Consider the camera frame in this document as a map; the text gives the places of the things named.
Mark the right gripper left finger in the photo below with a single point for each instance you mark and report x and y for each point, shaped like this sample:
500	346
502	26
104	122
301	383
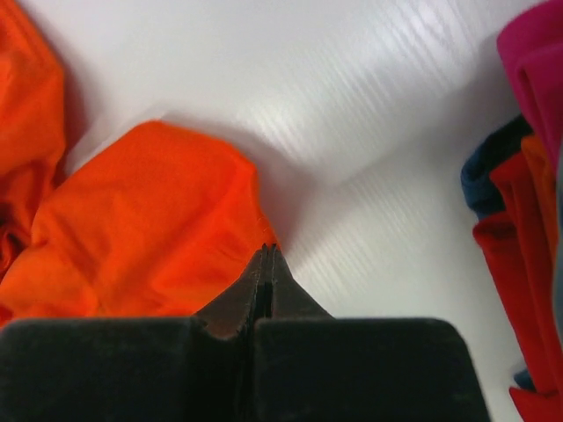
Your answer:
190	368

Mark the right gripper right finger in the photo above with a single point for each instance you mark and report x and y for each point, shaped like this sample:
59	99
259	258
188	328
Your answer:
310	367

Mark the orange t shirt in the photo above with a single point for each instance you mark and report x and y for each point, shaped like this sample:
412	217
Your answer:
157	224

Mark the folded red t shirt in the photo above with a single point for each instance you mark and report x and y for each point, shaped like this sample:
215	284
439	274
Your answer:
517	253

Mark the folded navy t shirt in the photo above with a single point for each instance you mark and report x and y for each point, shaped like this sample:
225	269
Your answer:
481	195

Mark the folded magenta t shirt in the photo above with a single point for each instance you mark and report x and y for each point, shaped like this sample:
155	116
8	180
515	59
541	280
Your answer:
530	48

